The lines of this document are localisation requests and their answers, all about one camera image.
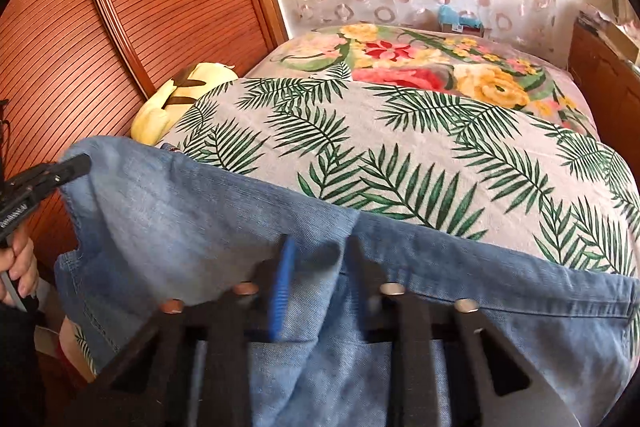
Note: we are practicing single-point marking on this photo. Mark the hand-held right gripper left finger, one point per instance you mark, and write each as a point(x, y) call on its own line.
point(282, 287)

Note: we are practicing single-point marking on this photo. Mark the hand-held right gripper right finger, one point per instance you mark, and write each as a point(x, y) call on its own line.
point(362, 287)

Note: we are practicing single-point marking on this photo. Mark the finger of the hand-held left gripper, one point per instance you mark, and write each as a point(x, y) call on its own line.
point(70, 168)

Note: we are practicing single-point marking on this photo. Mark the blue denim pants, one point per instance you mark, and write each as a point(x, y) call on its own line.
point(400, 307)

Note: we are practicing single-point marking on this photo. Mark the person's left hand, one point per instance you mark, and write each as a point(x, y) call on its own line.
point(22, 264)

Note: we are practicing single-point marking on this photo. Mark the yellow plush toy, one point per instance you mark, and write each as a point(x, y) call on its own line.
point(175, 107)

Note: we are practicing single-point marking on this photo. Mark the leaf-print bed sheet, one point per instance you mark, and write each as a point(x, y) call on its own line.
point(400, 147)

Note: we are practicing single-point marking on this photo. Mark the wooden slatted wardrobe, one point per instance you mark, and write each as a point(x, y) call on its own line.
point(125, 32)

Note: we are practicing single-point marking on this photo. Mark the small cardboard box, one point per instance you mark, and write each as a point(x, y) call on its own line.
point(462, 31)

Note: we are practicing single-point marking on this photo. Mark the blue toy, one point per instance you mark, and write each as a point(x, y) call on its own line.
point(457, 16)

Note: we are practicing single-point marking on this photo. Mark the wooden side cabinet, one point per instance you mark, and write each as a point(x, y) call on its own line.
point(610, 97)

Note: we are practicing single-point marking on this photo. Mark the open cardboard box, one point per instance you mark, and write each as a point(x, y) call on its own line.
point(625, 39)

